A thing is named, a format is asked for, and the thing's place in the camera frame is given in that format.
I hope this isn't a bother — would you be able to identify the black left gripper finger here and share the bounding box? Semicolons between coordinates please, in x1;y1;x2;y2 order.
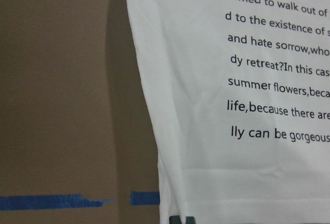
169;215;196;224

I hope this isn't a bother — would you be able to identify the white long sleeve printed shirt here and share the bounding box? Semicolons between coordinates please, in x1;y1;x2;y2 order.
127;0;329;223

